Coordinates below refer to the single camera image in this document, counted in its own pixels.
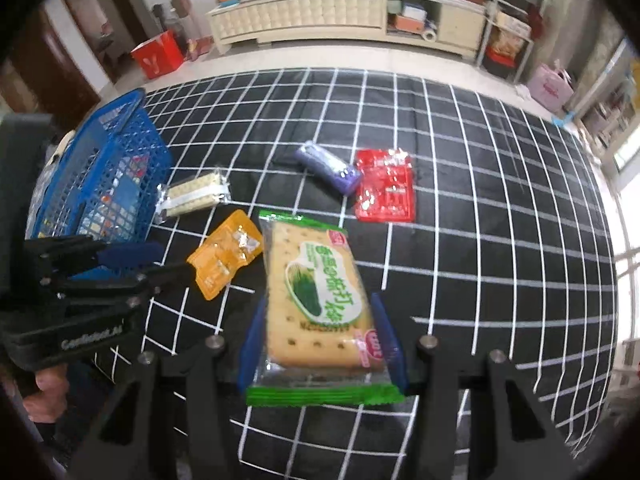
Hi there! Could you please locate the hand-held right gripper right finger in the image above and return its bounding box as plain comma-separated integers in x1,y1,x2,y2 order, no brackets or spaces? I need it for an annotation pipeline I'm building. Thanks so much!
370,292,576,480

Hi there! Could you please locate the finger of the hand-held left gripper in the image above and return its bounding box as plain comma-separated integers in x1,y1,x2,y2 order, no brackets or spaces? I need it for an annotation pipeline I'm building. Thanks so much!
42,262,195,306
25,236,165,276

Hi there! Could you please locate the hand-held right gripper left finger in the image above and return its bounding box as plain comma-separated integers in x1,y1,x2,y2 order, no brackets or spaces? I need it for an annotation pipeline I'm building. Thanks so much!
65,295,268,480

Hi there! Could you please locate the orange snack packet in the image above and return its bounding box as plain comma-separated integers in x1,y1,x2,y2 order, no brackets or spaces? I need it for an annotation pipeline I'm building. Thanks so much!
186,210,264,301

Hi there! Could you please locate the blue plastic basket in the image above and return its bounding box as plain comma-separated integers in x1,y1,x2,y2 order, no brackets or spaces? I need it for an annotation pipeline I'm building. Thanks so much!
25,87,173,261

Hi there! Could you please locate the green cracker packet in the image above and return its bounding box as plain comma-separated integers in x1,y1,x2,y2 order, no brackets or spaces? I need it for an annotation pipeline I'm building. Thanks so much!
245,209,406,407

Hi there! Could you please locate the person's left hand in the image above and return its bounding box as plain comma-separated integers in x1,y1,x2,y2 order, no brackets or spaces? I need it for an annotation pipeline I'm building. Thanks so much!
22,364,71,423

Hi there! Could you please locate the clear wafer packet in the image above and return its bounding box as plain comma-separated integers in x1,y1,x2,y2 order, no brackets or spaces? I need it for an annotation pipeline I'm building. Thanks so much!
154,170,231,225

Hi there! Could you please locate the black white checkered tablecloth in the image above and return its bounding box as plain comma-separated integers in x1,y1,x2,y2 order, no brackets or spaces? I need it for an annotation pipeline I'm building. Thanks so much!
95,67,618,480

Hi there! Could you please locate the red transparent snack packet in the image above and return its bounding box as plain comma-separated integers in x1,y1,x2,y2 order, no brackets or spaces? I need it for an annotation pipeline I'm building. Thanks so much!
354,149,417,223

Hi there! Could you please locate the light purple snack packet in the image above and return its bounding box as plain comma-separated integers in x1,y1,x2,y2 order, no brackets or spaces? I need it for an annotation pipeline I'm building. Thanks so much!
292,141,363,196

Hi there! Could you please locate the red paper bag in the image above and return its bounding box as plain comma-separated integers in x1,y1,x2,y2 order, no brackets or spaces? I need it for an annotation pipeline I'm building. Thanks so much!
131,30,185,80

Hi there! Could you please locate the cream television cabinet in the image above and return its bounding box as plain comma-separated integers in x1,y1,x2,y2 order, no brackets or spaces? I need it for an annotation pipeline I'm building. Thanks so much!
206,0,488,61

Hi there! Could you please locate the pink tote bag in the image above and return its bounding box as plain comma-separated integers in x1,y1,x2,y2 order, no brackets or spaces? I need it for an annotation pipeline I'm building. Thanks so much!
527,62,576,113

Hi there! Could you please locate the white storage rack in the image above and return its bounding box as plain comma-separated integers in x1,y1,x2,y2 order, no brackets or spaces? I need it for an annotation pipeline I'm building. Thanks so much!
477,0,551,83

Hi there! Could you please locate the dark wooden door frame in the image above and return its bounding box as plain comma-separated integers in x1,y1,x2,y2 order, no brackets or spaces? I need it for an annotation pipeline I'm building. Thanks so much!
0,0,108,111

